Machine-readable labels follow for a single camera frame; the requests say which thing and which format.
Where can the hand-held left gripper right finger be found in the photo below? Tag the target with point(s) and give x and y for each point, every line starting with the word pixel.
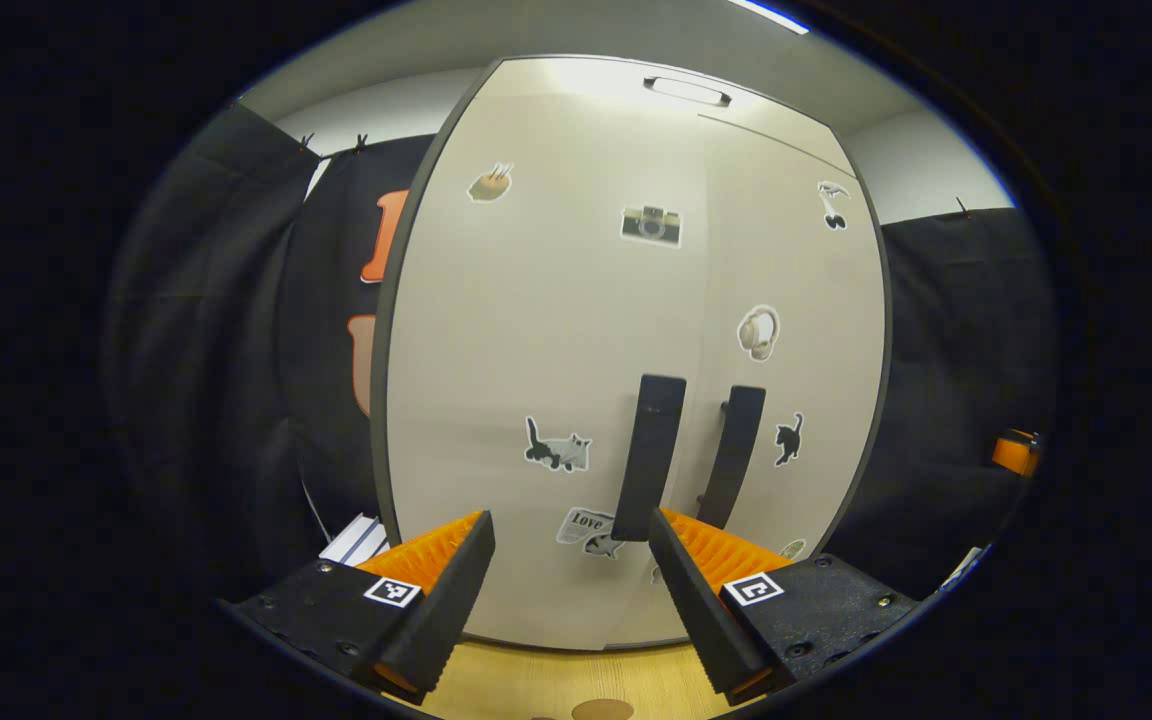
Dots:
pixel 701 620

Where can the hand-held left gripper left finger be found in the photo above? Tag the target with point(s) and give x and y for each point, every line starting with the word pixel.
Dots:
pixel 446 610

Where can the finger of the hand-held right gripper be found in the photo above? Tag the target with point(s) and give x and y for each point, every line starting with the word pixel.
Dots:
pixel 1014 455

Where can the white cabinet door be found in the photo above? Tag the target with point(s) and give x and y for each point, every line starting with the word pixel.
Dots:
pixel 796 270
pixel 536 330

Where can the grey book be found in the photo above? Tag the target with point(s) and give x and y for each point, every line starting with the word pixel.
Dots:
pixel 371 548

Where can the white book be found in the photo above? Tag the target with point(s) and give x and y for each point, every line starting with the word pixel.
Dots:
pixel 348 538

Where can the white tray of small items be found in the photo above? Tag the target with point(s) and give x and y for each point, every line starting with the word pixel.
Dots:
pixel 964 568

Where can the white and grey cabinet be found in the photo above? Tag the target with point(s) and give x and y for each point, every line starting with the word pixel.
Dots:
pixel 382 350

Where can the black backdrop cloth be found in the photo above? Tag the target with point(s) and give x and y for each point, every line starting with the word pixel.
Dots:
pixel 216 350

